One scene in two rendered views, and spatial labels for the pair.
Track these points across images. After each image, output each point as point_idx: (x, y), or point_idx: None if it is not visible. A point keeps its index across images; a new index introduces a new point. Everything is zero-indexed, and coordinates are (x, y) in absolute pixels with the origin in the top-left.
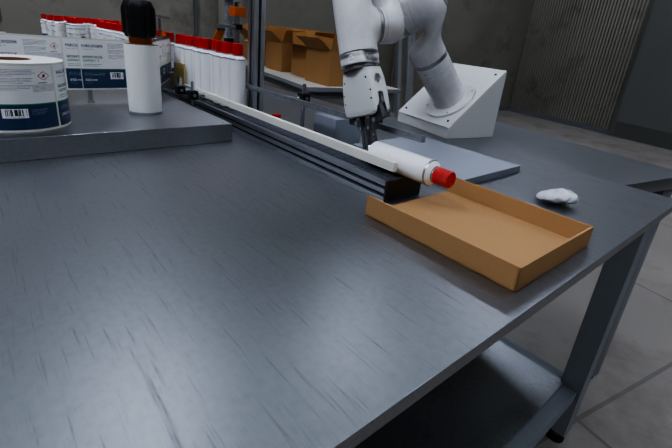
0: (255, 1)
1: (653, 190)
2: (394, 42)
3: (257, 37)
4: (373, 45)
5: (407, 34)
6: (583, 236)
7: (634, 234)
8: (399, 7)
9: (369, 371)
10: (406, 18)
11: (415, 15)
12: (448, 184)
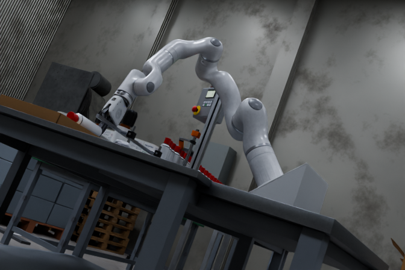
0: (204, 128)
1: (259, 208)
2: (142, 93)
3: (197, 147)
4: (123, 88)
5: (238, 131)
6: (50, 112)
7: (91, 135)
8: (147, 76)
9: None
10: (233, 118)
11: (235, 115)
12: (67, 117)
